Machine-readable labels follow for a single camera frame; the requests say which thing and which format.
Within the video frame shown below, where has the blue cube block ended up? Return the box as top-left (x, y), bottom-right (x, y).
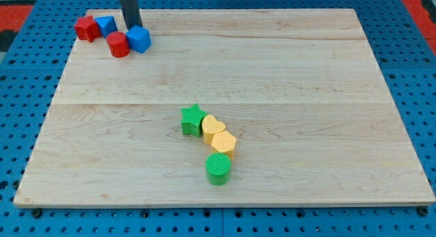
top-left (126, 25), bottom-right (151, 53)

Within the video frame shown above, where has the yellow heart block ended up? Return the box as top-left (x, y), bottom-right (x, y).
top-left (202, 114), bottom-right (225, 145)

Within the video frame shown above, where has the green star block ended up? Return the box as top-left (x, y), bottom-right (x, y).
top-left (181, 104), bottom-right (207, 138)

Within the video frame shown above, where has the red star block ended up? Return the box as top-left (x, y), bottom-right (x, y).
top-left (74, 16), bottom-right (102, 42)

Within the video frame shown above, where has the yellow hexagon block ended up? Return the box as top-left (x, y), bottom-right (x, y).
top-left (211, 131), bottom-right (236, 161)

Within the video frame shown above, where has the green cylinder block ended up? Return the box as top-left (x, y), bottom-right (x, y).
top-left (205, 153), bottom-right (232, 186)

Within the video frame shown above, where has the light wooden board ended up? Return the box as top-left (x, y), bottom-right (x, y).
top-left (14, 9), bottom-right (435, 208)

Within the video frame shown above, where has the red cylinder block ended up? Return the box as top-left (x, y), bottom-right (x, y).
top-left (106, 31), bottom-right (130, 58)

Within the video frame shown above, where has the blue triangular block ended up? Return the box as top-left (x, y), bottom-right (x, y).
top-left (95, 16), bottom-right (118, 37)

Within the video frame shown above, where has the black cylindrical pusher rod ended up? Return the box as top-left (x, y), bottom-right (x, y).
top-left (119, 0), bottom-right (143, 29)

